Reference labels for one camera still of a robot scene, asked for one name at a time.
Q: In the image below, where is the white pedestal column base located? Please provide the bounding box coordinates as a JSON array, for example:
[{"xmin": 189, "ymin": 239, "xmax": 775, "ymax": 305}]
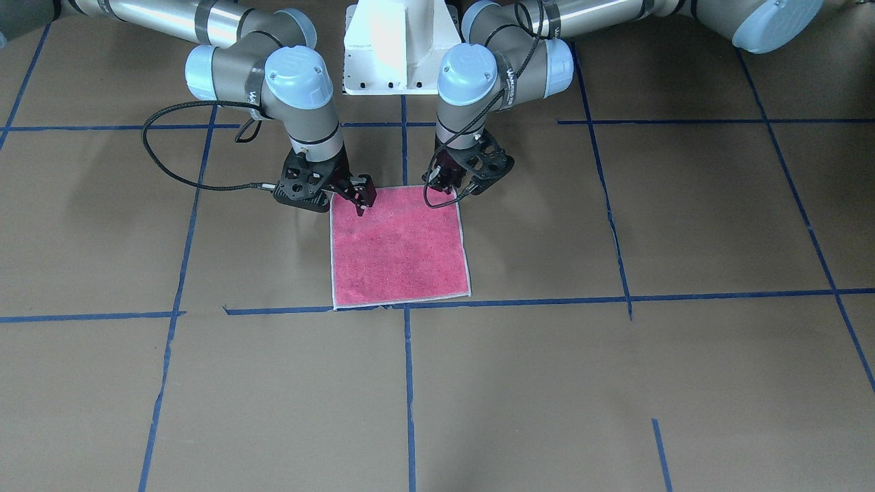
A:
[{"xmin": 342, "ymin": 1, "xmax": 461, "ymax": 96}]

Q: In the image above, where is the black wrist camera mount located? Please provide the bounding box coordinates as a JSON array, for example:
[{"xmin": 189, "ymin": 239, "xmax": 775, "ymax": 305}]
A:
[
  {"xmin": 455, "ymin": 130, "xmax": 515, "ymax": 195},
  {"xmin": 271, "ymin": 150, "xmax": 336, "ymax": 214}
]

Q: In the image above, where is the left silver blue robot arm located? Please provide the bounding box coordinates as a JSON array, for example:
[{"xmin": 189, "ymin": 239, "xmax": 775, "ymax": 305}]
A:
[{"xmin": 422, "ymin": 1, "xmax": 823, "ymax": 196}]

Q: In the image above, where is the black camera cable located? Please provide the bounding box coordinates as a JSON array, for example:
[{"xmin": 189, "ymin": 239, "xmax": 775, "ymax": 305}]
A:
[
  {"xmin": 422, "ymin": 0, "xmax": 548, "ymax": 209},
  {"xmin": 141, "ymin": 100, "xmax": 281, "ymax": 192}
]

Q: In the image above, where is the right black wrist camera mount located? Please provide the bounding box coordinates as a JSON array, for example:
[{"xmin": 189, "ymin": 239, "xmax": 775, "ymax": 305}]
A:
[{"xmin": 271, "ymin": 150, "xmax": 336, "ymax": 214}]

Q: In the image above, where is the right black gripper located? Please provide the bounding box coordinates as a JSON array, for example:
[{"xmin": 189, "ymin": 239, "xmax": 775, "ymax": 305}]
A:
[{"xmin": 301, "ymin": 152, "xmax": 377, "ymax": 217}]

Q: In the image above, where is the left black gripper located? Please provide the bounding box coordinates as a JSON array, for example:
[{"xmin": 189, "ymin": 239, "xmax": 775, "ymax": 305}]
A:
[{"xmin": 427, "ymin": 148, "xmax": 479, "ymax": 192}]

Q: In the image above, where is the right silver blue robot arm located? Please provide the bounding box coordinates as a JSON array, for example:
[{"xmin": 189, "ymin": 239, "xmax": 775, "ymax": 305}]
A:
[{"xmin": 53, "ymin": 1, "xmax": 376, "ymax": 215}]

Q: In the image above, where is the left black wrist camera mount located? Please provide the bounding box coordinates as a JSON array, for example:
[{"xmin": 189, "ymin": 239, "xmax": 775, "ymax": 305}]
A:
[{"xmin": 455, "ymin": 130, "xmax": 515, "ymax": 195}]

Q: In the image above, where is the pink towel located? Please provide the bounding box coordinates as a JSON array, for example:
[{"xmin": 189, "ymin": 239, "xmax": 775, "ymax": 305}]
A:
[{"xmin": 330, "ymin": 186, "xmax": 472, "ymax": 310}]

